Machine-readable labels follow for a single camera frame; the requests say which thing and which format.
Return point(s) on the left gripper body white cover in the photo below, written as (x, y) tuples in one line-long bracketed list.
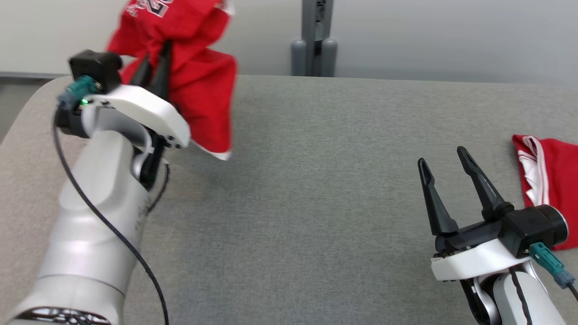
[(144, 106)]

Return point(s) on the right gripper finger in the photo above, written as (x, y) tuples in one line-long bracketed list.
[(437, 212), (487, 194)]

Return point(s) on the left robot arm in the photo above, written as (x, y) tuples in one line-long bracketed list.
[(86, 243)]

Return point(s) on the red jersey top white trim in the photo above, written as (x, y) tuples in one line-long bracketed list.
[(560, 180)]

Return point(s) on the grey metal partition post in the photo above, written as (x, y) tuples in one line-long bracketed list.
[(311, 27)]

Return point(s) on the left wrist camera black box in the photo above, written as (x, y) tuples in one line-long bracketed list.
[(95, 67)]

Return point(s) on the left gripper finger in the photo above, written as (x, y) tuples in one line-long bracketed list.
[(142, 74), (161, 74)]

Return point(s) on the grey rounded post foot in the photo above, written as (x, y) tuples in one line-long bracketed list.
[(330, 58), (299, 58)]

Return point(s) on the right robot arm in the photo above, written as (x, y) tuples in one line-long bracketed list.
[(505, 298)]

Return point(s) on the red shorts white side band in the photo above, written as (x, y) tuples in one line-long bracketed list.
[(203, 99)]

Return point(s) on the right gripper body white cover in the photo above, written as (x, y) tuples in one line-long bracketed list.
[(474, 262)]

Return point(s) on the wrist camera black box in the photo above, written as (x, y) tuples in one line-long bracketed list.
[(537, 228), (95, 67)]

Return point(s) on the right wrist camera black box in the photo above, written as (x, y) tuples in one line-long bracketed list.
[(537, 228)]

